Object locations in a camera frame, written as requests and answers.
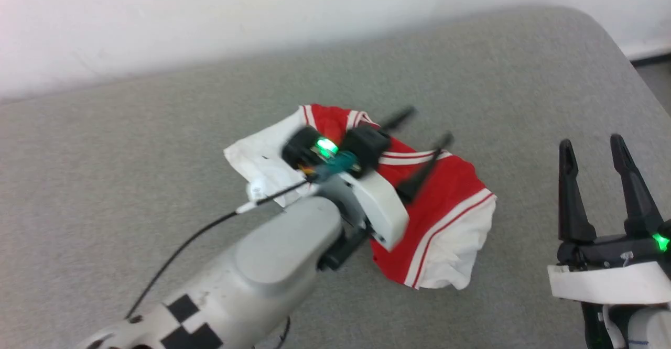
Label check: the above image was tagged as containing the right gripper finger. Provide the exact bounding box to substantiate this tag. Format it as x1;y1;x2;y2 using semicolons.
610;134;664;237
558;139;597;243

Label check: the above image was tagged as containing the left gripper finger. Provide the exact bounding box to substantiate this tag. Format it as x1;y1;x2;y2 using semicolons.
378;106;418;131
397;132;455;204

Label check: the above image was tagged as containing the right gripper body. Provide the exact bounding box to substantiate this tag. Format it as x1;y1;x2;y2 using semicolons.
548;219;671;306

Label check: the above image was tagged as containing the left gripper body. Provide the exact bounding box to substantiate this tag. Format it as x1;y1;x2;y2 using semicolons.
282;128;410;251

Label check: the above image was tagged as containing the red and white garment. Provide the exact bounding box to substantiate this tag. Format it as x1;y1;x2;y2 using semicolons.
224;104;497;290

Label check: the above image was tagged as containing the white baseboard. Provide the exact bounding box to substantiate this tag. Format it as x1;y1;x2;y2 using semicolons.
620;39;671;61

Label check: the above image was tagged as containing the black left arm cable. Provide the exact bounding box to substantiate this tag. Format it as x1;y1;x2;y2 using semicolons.
126;152;360;321

